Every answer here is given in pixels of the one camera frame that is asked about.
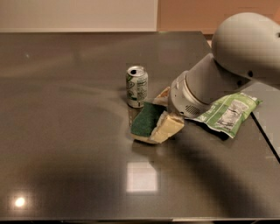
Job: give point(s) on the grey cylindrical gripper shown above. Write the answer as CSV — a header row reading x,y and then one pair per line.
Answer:
x,y
179,98

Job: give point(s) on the green yellow sponge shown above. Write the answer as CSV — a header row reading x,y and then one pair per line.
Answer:
x,y
146,121

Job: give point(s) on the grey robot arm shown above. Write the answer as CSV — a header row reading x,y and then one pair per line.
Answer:
x,y
245,50

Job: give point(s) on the green white 7up can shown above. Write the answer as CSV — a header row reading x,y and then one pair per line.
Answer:
x,y
136,86

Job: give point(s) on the green white snack bag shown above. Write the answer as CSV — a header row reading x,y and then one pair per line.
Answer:
x,y
227,114

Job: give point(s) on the grey side table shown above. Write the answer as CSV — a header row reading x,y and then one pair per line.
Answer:
x,y
267,114

